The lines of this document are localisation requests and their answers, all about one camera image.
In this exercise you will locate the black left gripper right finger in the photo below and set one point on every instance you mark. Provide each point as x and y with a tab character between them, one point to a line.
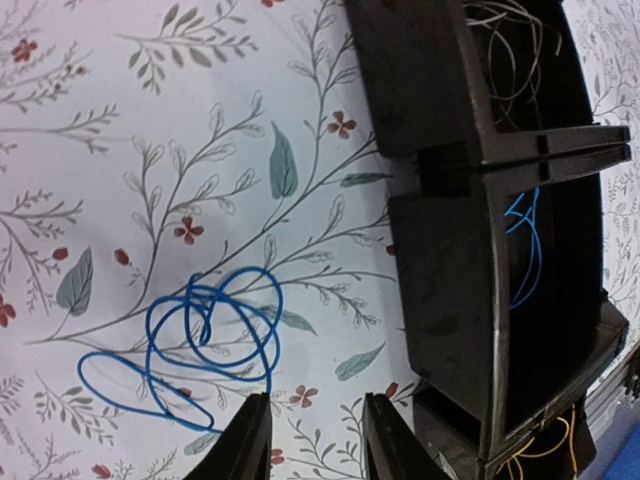
391	451

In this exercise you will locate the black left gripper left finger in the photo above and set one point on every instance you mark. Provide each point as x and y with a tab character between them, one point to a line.
243	450

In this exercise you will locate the black three-compartment bin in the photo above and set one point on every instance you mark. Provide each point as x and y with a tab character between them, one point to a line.
499	251

